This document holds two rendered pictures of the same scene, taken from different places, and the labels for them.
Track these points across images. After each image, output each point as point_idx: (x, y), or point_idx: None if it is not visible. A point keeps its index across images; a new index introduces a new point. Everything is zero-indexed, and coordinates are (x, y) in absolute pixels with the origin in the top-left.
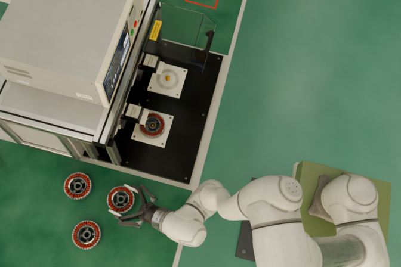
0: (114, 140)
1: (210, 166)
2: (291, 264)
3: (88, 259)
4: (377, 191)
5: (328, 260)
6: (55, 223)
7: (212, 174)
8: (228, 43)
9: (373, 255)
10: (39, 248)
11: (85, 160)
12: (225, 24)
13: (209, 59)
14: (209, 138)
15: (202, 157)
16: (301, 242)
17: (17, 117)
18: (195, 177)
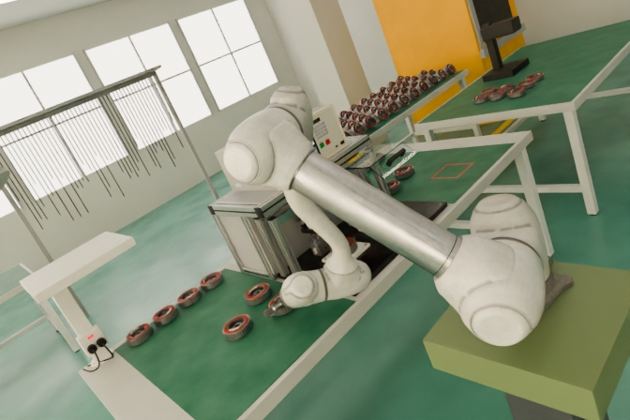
0: (308, 263)
1: (478, 399)
2: (246, 120)
3: (225, 349)
4: (524, 204)
5: (330, 171)
6: (223, 322)
7: (478, 410)
8: (458, 195)
9: (470, 247)
10: (199, 337)
11: (278, 280)
12: (462, 185)
13: (430, 205)
14: (399, 261)
15: (382, 276)
16: (270, 112)
17: (221, 204)
18: (366, 291)
